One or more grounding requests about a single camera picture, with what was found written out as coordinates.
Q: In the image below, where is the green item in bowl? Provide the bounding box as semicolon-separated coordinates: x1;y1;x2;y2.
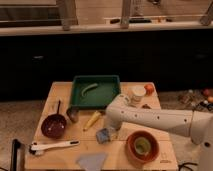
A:
134;137;151;155

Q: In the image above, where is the small metal cup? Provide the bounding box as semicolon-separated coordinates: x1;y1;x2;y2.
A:
66;107;79;123

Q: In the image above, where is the green plastic tray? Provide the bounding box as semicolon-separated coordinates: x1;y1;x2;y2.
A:
70;75;121;110

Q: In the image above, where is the white cup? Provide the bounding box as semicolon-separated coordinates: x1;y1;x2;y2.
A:
131;85;146;106

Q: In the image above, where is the grey triangular cloth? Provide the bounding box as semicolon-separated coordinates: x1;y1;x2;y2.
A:
76;153;107;171

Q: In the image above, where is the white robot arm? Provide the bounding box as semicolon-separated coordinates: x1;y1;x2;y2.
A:
105;94;213;171

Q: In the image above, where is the orange bowl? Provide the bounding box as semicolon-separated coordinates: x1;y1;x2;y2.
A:
125;131;159;165

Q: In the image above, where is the orange tomato toy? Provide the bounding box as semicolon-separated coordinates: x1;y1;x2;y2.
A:
144;84;154;95

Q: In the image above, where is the green cucumber toy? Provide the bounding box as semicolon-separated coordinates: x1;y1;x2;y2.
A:
81;83;98;97

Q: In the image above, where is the blue sponge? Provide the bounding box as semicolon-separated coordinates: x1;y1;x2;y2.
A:
96;128;111;144

